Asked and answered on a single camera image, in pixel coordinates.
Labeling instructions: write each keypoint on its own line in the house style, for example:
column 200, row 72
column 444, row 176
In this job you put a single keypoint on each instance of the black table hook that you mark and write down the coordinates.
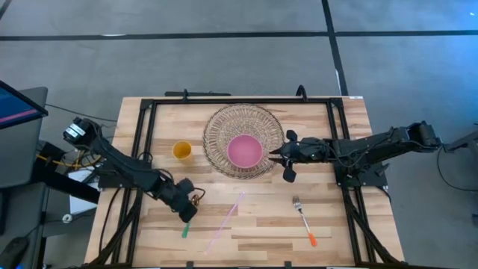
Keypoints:
column 301, row 92

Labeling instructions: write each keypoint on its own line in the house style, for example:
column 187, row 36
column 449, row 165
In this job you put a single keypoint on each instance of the pink bowl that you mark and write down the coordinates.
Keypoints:
column 245, row 151

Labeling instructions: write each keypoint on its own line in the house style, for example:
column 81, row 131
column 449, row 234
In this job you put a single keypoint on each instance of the yellow plastic cup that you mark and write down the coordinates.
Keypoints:
column 182, row 150

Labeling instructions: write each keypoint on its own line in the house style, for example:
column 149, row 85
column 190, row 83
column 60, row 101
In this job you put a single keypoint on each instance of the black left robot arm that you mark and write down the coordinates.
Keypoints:
column 112, row 153

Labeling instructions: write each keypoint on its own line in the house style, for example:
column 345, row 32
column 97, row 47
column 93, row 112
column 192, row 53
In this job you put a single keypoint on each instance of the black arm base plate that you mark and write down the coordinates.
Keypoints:
column 373, row 180
column 112, row 182

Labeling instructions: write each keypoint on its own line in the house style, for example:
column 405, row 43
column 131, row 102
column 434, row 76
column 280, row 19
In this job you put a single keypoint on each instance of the computer monitor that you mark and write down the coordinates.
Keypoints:
column 15, row 106

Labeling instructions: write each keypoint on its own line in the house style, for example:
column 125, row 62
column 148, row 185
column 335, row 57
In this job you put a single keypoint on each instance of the white tape roll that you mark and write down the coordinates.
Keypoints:
column 67, row 218

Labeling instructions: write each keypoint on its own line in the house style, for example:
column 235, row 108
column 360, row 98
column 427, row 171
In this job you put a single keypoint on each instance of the grey metal stand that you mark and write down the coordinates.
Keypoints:
column 463, row 142

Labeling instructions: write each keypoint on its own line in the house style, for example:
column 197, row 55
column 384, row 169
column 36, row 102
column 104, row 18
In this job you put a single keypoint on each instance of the round woven wicker tray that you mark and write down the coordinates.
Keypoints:
column 231, row 119

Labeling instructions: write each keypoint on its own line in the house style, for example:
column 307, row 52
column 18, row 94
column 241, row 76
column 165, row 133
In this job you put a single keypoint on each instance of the black aluminium table frame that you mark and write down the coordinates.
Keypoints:
column 242, row 101

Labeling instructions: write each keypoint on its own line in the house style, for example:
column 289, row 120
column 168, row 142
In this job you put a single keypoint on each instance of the pink drinking straw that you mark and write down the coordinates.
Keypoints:
column 224, row 224

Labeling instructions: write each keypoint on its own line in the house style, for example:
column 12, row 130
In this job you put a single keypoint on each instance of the white paper sheet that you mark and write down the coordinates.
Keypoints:
column 80, row 201

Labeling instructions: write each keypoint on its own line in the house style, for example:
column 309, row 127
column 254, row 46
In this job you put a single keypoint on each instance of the black table clamp bar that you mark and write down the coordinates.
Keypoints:
column 198, row 93

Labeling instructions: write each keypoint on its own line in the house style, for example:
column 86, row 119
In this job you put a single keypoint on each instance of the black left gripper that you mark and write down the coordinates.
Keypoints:
column 175, row 194

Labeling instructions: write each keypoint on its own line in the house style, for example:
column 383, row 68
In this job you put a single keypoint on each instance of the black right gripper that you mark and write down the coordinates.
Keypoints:
column 302, row 151

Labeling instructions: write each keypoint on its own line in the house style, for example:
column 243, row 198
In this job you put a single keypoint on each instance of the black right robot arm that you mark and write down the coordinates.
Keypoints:
column 373, row 143

